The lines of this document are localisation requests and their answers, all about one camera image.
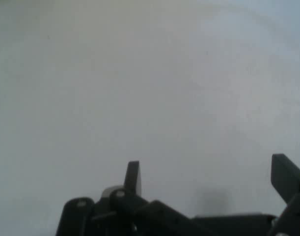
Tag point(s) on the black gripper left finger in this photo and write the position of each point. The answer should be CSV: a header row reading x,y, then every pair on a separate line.
x,y
130,209

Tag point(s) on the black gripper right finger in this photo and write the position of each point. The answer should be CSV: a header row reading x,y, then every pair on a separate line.
x,y
286,175

